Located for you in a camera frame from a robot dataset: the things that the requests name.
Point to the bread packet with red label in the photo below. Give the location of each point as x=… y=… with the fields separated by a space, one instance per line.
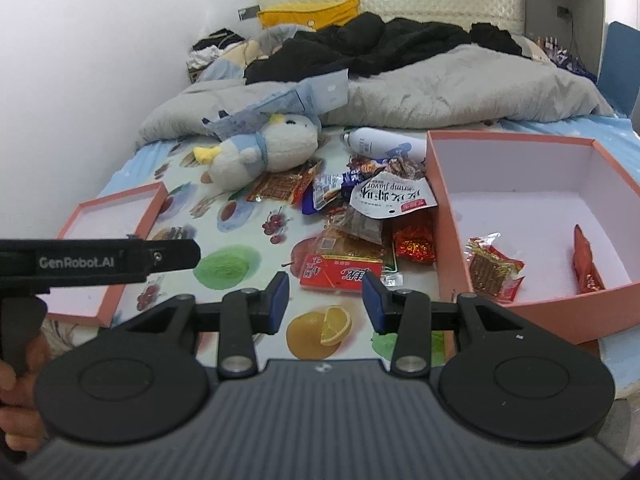
x=340 y=272

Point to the small red foil packet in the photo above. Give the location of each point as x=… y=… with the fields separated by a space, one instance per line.
x=412 y=250

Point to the brown red snack packet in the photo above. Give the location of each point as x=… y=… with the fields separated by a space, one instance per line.
x=395 y=165

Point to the black clothes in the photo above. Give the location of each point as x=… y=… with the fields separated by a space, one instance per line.
x=380 y=45

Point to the white spray bottle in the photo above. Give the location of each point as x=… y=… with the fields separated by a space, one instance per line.
x=380 y=141

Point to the blue chair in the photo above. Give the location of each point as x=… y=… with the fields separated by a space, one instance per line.
x=620 y=70

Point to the pink box lid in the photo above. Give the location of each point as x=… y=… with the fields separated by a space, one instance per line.
x=100 y=215

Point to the white blue plush toy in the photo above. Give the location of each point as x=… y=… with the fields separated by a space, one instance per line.
x=280 y=145

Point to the white snack packet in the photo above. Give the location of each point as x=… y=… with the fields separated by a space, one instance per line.
x=385 y=197

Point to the grey blanket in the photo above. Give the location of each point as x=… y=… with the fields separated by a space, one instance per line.
x=450 y=90

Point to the blue snack packet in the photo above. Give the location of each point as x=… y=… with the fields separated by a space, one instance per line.
x=320 y=195

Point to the orange spicy strip packet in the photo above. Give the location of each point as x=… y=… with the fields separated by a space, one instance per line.
x=277 y=185

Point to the grey wall socket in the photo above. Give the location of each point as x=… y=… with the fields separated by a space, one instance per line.
x=247 y=12

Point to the fruit print bed sheet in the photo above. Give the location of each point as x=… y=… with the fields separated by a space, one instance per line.
x=225 y=265

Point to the black wall socket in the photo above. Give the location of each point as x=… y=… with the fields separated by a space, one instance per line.
x=565 y=11

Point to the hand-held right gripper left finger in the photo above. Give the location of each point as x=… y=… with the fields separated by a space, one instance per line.
x=280 y=300

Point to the red packet with brown strips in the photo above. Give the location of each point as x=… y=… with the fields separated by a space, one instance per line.
x=492 y=270

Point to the clear plastic snack packet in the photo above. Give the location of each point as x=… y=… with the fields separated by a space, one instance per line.
x=360 y=225

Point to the plain red snack packet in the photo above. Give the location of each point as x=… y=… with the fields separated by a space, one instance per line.
x=585 y=260

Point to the light blue paper bag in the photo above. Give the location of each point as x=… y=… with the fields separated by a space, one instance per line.
x=320 y=92

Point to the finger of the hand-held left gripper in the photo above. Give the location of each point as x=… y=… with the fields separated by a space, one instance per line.
x=175 y=257

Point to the person's left hand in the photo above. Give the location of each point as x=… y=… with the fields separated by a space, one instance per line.
x=25 y=410

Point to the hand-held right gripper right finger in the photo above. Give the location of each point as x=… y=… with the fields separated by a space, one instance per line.
x=372 y=305

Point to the yellow pillow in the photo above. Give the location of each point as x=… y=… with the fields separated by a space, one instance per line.
x=310 y=12

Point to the pink cardboard box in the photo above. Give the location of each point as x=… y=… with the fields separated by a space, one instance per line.
x=525 y=310

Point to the pile of clothes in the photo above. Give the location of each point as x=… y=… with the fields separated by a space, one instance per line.
x=210 y=52

